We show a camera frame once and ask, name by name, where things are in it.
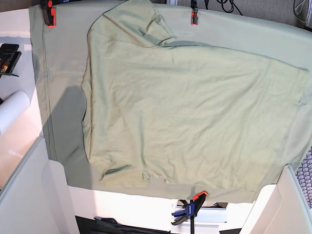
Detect grey mesh mat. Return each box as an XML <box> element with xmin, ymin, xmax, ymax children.
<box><xmin>295</xmin><ymin>148</ymin><xmax>312</xmax><ymax>210</ymax></box>

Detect black bag bottom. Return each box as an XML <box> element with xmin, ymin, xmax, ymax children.
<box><xmin>76</xmin><ymin>216</ymin><xmax>171</xmax><ymax>234</ymax></box>

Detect green table cloth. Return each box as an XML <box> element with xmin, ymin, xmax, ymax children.
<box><xmin>29</xmin><ymin>1</ymin><xmax>312</xmax><ymax>191</ymax></box>

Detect orange black clamp middle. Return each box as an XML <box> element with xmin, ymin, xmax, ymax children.
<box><xmin>191</xmin><ymin>0</ymin><xmax>198</xmax><ymax>26</ymax></box>

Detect orange black clamp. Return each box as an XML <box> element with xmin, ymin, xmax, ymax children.
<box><xmin>39</xmin><ymin>0</ymin><xmax>56</xmax><ymax>27</ymax></box>
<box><xmin>191</xmin><ymin>0</ymin><xmax>198</xmax><ymax>26</ymax></box>

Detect white panel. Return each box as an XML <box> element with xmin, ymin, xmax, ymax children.
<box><xmin>240</xmin><ymin>165</ymin><xmax>312</xmax><ymax>234</ymax></box>
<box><xmin>0</xmin><ymin>137</ymin><xmax>79</xmax><ymax>234</ymax></box>

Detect blue black bar clamp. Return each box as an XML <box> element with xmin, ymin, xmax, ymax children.
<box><xmin>171</xmin><ymin>191</ymin><xmax>209</xmax><ymax>234</ymax></box>

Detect white left panel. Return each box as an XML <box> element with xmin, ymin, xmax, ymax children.
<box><xmin>0</xmin><ymin>137</ymin><xmax>79</xmax><ymax>234</ymax></box>

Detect white right panel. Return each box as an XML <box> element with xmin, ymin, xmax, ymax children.
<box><xmin>240</xmin><ymin>165</ymin><xmax>312</xmax><ymax>234</ymax></box>

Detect white paper roll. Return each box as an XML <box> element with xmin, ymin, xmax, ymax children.
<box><xmin>0</xmin><ymin>91</ymin><xmax>30</xmax><ymax>136</ymax></box>

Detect light green T-shirt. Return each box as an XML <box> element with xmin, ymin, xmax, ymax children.
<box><xmin>81</xmin><ymin>0</ymin><xmax>312</xmax><ymax>193</ymax></box>

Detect black tablet on stand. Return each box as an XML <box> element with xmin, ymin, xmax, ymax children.
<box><xmin>0</xmin><ymin>43</ymin><xmax>21</xmax><ymax>77</ymax></box>

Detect black cables on floor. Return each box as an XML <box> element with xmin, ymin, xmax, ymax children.
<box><xmin>204</xmin><ymin>0</ymin><xmax>244</xmax><ymax>16</ymax></box>

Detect orange black clamp left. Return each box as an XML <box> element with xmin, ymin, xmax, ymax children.
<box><xmin>39</xmin><ymin>0</ymin><xmax>56</xmax><ymax>27</ymax></box>

